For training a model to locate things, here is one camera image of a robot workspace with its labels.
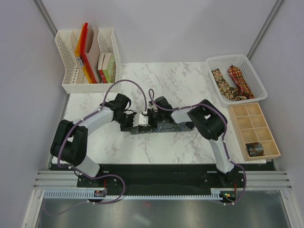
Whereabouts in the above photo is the blue grey floral tie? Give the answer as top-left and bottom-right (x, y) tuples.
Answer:
(128, 121), (195, 134)

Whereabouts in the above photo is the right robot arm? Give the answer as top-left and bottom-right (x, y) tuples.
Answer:
(150, 95), (241, 187)

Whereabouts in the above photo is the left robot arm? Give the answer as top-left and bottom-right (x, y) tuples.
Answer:
(50, 94), (135, 187)

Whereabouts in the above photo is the green book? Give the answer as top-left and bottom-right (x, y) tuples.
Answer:
(103, 53), (116, 83)

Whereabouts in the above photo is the red book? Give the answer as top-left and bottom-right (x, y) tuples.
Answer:
(97, 52), (108, 84)

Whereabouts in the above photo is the white file organizer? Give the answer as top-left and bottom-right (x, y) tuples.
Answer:
(55, 28), (123, 94)

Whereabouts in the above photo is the beige cardboard folder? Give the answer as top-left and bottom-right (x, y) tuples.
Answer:
(85, 27), (102, 84)

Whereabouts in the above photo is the orange red folder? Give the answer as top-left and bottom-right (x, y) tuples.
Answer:
(74, 22), (96, 84)

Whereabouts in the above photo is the gold patterned tie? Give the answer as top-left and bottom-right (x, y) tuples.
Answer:
(211, 69), (246, 101)

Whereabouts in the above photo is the white plastic basket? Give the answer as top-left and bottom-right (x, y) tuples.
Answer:
(206, 54), (268, 107)

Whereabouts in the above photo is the red patterned tie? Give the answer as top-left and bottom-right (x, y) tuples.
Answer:
(228, 65), (255, 99)

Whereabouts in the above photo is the wooden compartment box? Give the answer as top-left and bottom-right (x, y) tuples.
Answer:
(228, 103), (281, 162)

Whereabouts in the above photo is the rolled dark tie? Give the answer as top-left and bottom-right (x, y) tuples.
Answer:
(246, 142), (264, 157)

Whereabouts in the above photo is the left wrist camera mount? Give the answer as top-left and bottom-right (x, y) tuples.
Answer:
(133, 113), (148, 127)

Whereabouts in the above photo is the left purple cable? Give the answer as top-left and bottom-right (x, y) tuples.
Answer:
(57, 79), (148, 178)

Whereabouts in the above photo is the purple cable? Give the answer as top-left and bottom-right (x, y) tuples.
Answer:
(57, 79), (148, 178)
(148, 88), (247, 188)

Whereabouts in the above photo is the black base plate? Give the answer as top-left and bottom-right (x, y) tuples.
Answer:
(77, 164), (245, 196)

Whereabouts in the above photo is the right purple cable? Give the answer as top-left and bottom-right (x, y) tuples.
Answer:
(148, 88), (247, 188)

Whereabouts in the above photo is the white cable duct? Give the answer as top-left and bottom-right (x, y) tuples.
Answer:
(43, 190), (224, 200)

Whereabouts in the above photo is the aluminium rail frame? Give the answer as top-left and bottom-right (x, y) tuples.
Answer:
(22, 162), (303, 228)

